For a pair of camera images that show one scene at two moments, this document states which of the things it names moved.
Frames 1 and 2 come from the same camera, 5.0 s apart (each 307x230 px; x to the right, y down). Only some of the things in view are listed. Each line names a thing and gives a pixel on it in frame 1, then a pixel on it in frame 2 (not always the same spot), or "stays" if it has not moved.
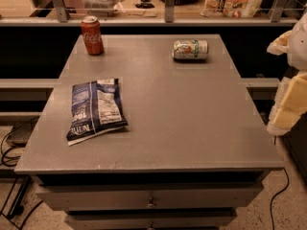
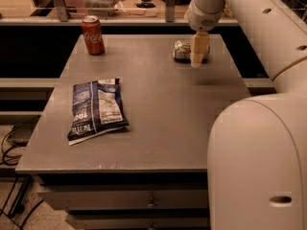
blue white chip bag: (97, 107) stays
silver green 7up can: (190, 49) stays
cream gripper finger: (290, 103) to (203, 12)
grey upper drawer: (151, 197) stays
